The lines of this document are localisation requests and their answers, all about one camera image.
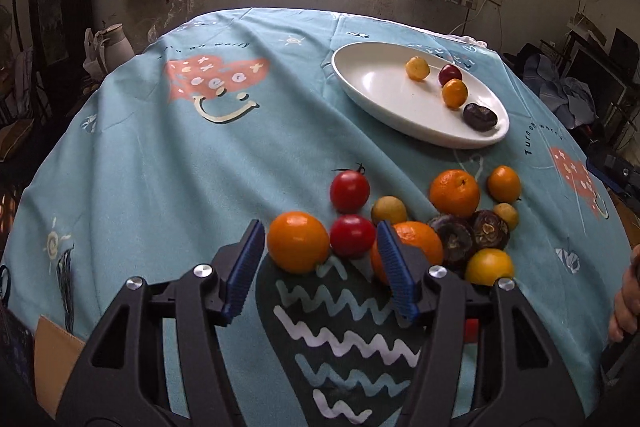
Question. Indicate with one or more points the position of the light blue printed tablecloth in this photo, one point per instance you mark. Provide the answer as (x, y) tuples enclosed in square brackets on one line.
[(150, 182)]

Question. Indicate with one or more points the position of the brown cardboard piece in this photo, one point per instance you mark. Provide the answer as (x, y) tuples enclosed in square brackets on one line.
[(55, 357)]

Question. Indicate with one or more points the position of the small orange kumquat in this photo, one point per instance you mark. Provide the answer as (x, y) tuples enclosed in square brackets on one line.
[(455, 93), (504, 183)]

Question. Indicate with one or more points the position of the orange mandarin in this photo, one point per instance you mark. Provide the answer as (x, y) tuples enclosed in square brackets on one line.
[(422, 242), (455, 192)]

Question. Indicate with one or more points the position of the dark brown passion fruit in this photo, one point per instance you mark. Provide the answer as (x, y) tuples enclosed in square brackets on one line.
[(490, 229), (452, 239)]

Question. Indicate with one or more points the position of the small yellow orange fruit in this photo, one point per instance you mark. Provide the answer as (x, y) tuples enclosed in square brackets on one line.
[(416, 68)]

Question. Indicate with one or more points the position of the white oval plate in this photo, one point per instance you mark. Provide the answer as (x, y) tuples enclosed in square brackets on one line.
[(380, 82)]

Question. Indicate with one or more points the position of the dark purple wrinkled fruit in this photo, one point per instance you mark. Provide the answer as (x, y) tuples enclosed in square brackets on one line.
[(478, 116)]

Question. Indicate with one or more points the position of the olive yellow round fruit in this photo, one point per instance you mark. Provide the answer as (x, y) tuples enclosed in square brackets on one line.
[(389, 210)]

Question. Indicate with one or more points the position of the pile of blue clothes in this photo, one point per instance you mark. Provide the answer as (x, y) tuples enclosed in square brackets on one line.
[(575, 97)]

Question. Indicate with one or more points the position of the white cloth under tablecloth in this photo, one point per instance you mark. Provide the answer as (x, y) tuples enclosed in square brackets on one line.
[(465, 38)]

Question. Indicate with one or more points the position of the black speaker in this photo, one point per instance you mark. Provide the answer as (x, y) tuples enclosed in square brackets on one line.
[(625, 47)]

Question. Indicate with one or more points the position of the person's right hand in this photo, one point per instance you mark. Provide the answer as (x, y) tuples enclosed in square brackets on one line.
[(625, 307)]

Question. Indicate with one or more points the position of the yellow round citrus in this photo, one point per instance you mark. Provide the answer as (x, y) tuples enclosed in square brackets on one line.
[(489, 267)]

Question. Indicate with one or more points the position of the white plastic bag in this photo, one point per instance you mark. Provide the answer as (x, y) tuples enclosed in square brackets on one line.
[(92, 57)]

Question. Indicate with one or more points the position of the dark red plum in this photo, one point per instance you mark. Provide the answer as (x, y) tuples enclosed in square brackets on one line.
[(448, 73)]

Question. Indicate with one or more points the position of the large smooth orange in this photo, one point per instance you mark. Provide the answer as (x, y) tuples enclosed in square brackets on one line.
[(298, 242)]

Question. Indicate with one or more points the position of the black monitor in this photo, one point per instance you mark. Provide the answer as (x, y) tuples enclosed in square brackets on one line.
[(600, 77)]

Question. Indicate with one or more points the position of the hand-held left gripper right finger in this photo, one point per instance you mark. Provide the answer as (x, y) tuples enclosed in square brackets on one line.
[(395, 267)]

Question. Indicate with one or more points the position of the white thermos kettle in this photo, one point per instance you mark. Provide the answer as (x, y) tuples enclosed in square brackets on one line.
[(117, 49)]

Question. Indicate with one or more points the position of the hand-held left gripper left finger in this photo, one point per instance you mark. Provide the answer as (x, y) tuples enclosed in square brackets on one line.
[(245, 267)]

